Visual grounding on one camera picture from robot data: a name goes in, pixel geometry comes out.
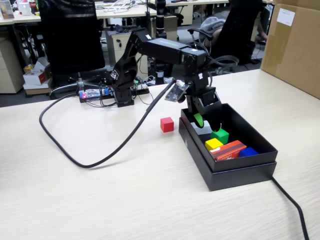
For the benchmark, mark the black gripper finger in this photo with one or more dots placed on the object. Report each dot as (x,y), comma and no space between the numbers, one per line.
(213,117)
(198,120)

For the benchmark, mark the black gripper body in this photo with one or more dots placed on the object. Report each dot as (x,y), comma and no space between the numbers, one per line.
(200,86)

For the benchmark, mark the green wooden cube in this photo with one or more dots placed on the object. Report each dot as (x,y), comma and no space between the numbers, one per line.
(221,137)

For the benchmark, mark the yellow wooden cube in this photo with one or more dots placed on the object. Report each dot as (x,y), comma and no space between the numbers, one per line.
(213,144)

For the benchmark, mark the red wooden cube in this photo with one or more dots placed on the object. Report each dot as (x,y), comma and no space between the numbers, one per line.
(167,125)

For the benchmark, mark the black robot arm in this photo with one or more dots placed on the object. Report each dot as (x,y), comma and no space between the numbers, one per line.
(165,48)

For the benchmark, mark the white rectangular box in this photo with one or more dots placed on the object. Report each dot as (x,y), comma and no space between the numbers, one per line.
(203,131)

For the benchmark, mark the orange staples box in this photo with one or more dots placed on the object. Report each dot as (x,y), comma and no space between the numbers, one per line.
(227,152)

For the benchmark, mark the black cardboard box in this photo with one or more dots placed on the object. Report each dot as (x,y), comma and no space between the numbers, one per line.
(250,162)

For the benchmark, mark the black open box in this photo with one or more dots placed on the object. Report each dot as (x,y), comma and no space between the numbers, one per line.
(237,178)

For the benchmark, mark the large brown cardboard box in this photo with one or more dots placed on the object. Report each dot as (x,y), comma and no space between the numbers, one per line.
(295,55)

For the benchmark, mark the flat brown cardboard box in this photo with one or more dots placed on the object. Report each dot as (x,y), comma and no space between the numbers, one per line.
(37,91)

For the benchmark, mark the blue wooden cube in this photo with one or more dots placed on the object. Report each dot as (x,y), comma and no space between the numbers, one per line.
(248,152)

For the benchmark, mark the black chair chrome armrests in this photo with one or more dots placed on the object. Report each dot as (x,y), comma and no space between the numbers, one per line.
(237,37)

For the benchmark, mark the grey cloth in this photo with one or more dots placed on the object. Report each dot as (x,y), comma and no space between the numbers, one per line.
(210,25)

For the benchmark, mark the narrow beige cabinet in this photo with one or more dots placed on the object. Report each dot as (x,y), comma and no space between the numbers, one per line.
(172,27)

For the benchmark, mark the black pole white bands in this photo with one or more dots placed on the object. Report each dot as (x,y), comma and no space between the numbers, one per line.
(160,20)

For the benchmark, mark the beige office desk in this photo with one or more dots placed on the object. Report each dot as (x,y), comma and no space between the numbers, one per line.
(200,3)
(7,22)

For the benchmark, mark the robot control board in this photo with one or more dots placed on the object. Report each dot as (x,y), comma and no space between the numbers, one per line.
(91,94)

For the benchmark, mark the white paper label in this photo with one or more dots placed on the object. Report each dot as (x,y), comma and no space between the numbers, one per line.
(286,17)

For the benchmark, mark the white laptop stand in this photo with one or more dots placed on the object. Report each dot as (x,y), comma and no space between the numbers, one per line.
(117,8)

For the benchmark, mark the black mesh-back office chair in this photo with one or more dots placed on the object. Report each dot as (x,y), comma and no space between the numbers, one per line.
(70,37)

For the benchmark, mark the white and red carton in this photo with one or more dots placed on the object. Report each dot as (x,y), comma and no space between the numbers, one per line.
(33,78)

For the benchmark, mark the yellow tape roll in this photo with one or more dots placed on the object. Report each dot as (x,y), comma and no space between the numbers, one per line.
(29,67)

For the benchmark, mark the cola bottle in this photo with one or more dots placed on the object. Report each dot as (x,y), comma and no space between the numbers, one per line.
(33,6)

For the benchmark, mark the beige filing cabinet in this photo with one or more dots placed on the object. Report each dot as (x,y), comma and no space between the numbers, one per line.
(10,70)

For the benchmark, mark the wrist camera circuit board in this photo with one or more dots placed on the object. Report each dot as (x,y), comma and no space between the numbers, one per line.
(175,93)

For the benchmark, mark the clear photo frame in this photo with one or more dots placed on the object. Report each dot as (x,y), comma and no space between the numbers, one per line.
(7,10)

